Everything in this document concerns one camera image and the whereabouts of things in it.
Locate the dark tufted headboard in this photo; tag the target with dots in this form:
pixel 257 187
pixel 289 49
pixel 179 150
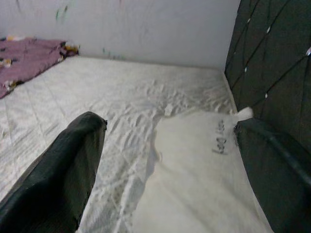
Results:
pixel 269 60

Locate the white pillow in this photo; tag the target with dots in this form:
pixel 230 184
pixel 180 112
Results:
pixel 194 174

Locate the purple cartoon print blanket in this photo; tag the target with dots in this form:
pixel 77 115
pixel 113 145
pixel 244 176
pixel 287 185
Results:
pixel 26 58

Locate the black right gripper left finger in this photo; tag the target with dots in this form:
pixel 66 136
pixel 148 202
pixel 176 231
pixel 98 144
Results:
pixel 53 184

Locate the white quilted mattress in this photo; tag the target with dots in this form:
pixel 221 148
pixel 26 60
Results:
pixel 109 87

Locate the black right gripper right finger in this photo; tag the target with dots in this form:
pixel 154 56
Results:
pixel 279 184

